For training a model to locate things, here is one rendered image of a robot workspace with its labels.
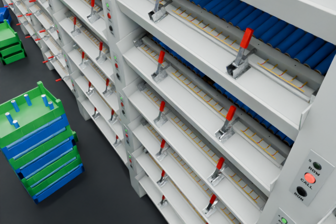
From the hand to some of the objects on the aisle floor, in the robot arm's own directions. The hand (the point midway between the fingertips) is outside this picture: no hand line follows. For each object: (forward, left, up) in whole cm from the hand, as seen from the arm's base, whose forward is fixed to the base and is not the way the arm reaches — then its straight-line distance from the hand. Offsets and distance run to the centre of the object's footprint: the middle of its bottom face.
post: (+40, +27, -156) cm, 164 cm away
